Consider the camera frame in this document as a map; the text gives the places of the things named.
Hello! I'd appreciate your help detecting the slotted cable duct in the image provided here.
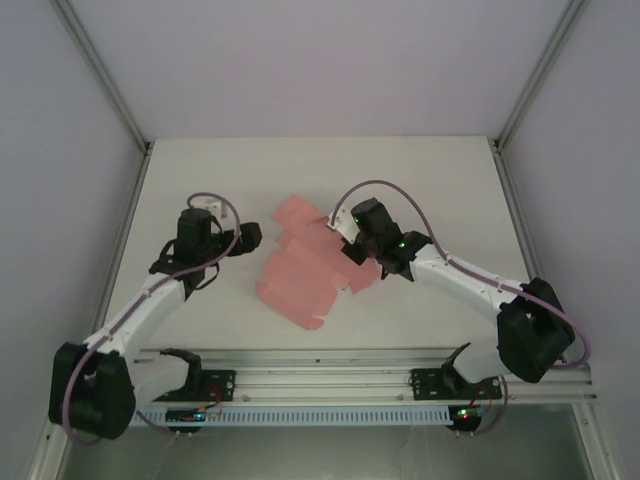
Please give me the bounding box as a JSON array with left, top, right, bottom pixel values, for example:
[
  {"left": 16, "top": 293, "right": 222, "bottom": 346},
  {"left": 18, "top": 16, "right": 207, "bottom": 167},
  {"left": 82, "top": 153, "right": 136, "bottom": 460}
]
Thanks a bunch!
[{"left": 137, "top": 404, "right": 454, "bottom": 427}]

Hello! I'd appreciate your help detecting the pink paper box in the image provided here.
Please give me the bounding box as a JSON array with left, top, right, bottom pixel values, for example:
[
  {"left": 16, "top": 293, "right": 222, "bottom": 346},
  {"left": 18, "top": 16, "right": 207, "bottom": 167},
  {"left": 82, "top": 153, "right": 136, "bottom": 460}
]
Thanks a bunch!
[{"left": 254, "top": 192, "right": 379, "bottom": 332}]

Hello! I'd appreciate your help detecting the aluminium side rail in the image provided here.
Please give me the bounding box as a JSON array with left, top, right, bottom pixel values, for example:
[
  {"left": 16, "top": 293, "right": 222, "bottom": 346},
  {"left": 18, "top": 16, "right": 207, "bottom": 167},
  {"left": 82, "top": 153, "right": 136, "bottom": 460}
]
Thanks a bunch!
[
  {"left": 27, "top": 144, "right": 154, "bottom": 480},
  {"left": 492, "top": 142, "right": 619, "bottom": 480}
]

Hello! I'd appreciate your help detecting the aluminium frame post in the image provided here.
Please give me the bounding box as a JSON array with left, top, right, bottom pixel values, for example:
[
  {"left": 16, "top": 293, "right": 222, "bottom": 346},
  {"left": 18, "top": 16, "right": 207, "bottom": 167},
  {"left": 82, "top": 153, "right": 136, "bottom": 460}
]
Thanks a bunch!
[
  {"left": 58, "top": 0, "right": 153, "bottom": 154},
  {"left": 492, "top": 0, "right": 589, "bottom": 151}
]

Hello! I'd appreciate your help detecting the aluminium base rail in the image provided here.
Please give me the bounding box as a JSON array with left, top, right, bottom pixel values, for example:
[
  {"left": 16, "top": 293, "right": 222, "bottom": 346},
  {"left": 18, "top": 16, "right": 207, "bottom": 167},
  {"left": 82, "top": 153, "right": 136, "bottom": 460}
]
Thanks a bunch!
[{"left": 134, "top": 344, "right": 599, "bottom": 404}]

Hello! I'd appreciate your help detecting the small circuit board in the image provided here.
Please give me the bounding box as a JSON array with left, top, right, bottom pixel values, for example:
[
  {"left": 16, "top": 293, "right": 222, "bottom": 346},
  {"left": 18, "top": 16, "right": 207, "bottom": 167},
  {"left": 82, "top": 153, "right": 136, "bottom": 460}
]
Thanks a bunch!
[
  {"left": 447, "top": 403, "right": 489, "bottom": 426},
  {"left": 164, "top": 407, "right": 224, "bottom": 426}
]

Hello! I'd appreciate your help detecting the black mounting plate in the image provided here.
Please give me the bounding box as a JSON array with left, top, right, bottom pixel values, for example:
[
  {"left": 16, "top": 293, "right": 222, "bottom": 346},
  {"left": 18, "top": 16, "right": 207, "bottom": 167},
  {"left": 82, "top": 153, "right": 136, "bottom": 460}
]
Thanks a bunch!
[
  {"left": 409, "top": 367, "right": 454, "bottom": 401},
  {"left": 192, "top": 368, "right": 237, "bottom": 404}
]

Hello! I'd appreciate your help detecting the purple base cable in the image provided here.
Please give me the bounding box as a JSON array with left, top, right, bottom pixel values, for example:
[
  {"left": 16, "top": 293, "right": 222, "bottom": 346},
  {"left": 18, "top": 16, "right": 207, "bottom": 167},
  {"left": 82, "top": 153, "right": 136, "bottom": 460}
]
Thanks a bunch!
[
  {"left": 452, "top": 374, "right": 510, "bottom": 440},
  {"left": 135, "top": 409, "right": 196, "bottom": 440}
]

